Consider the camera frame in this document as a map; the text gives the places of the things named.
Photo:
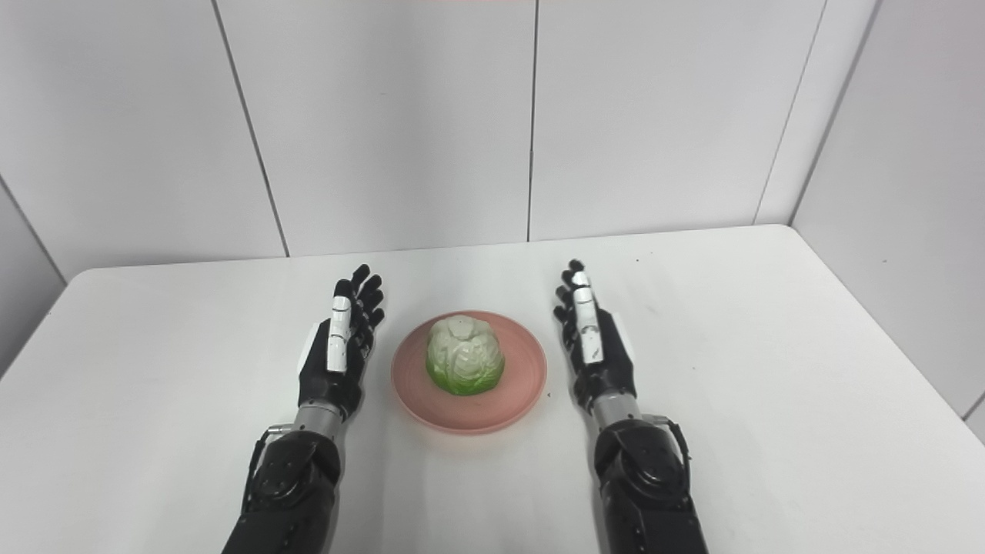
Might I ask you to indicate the green white cabbage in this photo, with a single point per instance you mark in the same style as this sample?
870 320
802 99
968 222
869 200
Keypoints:
465 354

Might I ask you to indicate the pink plate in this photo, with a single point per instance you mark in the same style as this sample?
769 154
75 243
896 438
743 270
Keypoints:
469 392

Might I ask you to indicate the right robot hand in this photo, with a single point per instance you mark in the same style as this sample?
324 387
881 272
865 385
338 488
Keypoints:
600 354

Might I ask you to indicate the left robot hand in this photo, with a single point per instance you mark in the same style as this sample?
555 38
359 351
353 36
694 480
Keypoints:
332 362

